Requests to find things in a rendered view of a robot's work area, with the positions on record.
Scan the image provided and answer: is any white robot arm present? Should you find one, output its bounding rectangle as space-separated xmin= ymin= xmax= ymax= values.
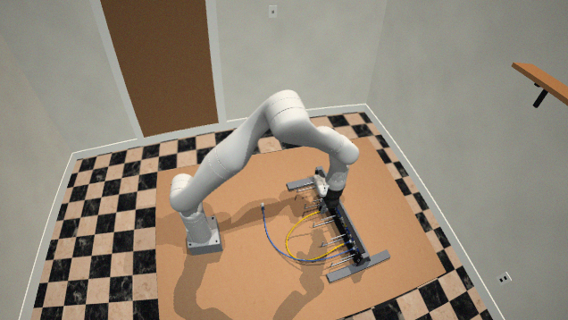
xmin=170 ymin=90 xmax=359 ymax=244

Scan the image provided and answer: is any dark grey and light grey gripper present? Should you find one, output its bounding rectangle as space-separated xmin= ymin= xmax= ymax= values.
xmin=313 ymin=173 xmax=347 ymax=214

